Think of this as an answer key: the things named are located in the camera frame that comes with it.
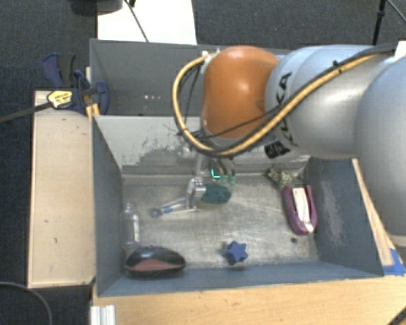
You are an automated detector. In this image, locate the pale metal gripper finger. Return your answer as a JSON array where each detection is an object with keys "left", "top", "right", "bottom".
[
  {"left": 160, "top": 177, "right": 207, "bottom": 208},
  {"left": 160, "top": 198, "right": 198, "bottom": 215}
]

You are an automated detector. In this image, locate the green and yellow sponge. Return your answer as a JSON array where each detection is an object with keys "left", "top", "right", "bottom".
[{"left": 195, "top": 182, "right": 232, "bottom": 211}]

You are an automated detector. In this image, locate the grey metal bin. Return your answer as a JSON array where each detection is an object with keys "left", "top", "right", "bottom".
[{"left": 89, "top": 38, "right": 385, "bottom": 298}]

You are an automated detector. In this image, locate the clear plastic bottle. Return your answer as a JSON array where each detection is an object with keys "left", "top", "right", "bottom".
[{"left": 119, "top": 202, "right": 141, "bottom": 251}]

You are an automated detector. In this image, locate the black and red oval object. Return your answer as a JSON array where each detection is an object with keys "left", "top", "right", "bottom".
[{"left": 124, "top": 245, "right": 187, "bottom": 279}]

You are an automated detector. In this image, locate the blue star block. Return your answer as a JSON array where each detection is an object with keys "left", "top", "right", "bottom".
[{"left": 221, "top": 240, "right": 249, "bottom": 267}]

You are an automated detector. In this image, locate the beige speckled lump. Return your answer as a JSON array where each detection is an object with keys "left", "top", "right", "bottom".
[{"left": 266, "top": 167, "right": 304, "bottom": 190}]

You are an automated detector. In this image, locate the purple and white stapler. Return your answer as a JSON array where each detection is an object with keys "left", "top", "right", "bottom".
[{"left": 281, "top": 184, "right": 319, "bottom": 236}]

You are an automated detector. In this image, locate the pale wood board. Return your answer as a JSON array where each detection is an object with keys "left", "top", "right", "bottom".
[{"left": 26, "top": 89, "right": 97, "bottom": 289}]

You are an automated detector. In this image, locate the black cylinder on white bracket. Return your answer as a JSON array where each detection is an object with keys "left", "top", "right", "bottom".
[{"left": 263, "top": 140, "right": 309, "bottom": 165}]

